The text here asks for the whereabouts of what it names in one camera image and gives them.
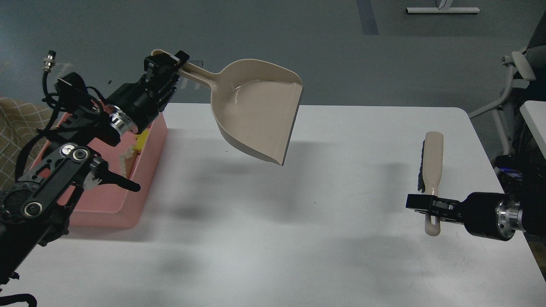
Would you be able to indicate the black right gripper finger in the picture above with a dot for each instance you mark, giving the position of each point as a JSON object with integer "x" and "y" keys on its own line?
{"x": 425, "y": 202}
{"x": 444, "y": 215}

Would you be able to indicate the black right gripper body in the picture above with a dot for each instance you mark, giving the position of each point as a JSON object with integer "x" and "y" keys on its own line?
{"x": 480, "y": 217}

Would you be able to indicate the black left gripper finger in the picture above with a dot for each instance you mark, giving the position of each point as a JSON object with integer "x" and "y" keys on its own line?
{"x": 165, "y": 90}
{"x": 161, "y": 70}

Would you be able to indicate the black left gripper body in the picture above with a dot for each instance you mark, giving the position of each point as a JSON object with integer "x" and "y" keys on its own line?
{"x": 134, "y": 107}

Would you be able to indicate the beige hand brush black bristles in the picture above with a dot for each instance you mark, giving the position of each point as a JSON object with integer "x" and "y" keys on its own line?
{"x": 430, "y": 176}

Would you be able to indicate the beige plastic dustpan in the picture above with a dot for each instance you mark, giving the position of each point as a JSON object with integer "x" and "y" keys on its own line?
{"x": 254, "y": 103}

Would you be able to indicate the yellow sponge piece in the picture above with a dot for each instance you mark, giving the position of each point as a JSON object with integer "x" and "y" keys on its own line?
{"x": 140, "y": 140}

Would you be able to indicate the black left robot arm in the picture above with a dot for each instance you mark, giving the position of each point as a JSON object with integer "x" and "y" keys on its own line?
{"x": 57, "y": 166}

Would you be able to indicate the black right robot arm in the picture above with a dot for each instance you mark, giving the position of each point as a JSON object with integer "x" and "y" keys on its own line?
{"x": 524, "y": 206}

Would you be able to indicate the pink plastic bin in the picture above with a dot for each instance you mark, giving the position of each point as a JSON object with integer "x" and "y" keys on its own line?
{"x": 110, "y": 205}

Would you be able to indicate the white side table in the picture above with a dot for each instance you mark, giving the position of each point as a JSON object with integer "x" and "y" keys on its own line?
{"x": 534, "y": 115}

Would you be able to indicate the beige checkered cloth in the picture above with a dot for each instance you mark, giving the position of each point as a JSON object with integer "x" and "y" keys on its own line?
{"x": 19, "y": 122}

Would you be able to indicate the grey office chair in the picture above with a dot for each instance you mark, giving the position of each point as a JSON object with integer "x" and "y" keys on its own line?
{"x": 525, "y": 81}

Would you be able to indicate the white stand base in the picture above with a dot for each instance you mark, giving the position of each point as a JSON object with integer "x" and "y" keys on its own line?
{"x": 444, "y": 7}

